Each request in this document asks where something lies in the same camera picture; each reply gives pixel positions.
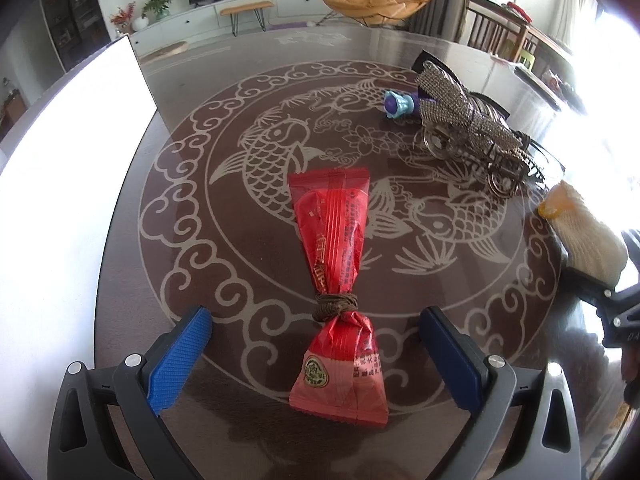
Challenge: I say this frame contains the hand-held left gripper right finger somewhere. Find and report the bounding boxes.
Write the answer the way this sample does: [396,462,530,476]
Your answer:
[419,305,583,480]

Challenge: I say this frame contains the purple toy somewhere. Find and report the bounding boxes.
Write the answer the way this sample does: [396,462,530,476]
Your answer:
[382,89,426,121]

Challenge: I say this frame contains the wooden bench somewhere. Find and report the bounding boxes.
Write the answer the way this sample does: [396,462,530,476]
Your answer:
[220,0,275,37]

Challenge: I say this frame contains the dark bookshelf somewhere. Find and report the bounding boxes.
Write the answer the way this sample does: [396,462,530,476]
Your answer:
[40,0,111,73]

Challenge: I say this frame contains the red snack packet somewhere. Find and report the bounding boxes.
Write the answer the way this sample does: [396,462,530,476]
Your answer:
[288,168,390,428]

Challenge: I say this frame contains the black framed glasses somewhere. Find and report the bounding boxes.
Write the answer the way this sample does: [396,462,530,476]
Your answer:
[520,132,568,191]

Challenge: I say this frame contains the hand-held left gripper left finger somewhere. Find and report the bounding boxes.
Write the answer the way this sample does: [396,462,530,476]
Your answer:
[47,305,213,480]

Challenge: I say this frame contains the rhinestone hair clip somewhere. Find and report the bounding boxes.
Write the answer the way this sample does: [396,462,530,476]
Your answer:
[415,67,531,161]

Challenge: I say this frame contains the white knitted glove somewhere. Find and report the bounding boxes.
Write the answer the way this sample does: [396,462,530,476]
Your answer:
[537,179,629,283]

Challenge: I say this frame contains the grey curtain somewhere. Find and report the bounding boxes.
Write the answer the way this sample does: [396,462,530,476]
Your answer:
[415,0,468,43]

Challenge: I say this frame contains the black rhinestone hair bow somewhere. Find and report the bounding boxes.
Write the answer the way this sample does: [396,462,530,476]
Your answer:
[411,49,463,98]

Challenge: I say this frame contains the cluttered wooden table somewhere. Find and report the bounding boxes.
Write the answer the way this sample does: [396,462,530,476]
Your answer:
[520,20,586,111]

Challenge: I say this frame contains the red flowers in white vase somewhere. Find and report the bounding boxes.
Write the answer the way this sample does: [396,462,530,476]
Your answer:
[110,2,151,36]

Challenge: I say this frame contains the green potted plant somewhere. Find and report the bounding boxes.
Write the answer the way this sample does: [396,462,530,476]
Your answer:
[141,0,177,22]

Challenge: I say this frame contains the brown hair tie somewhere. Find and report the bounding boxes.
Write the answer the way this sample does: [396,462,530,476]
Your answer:
[312,292,361,323]

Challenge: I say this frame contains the white television cabinet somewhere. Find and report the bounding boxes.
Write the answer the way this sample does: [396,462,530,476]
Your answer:
[127,0,351,58]

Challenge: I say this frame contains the dark wooden chair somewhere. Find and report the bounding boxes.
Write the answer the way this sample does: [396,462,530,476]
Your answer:
[462,0,531,61]

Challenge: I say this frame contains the dark patterned glass desktop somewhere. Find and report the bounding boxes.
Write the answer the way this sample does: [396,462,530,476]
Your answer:
[92,25,640,480]

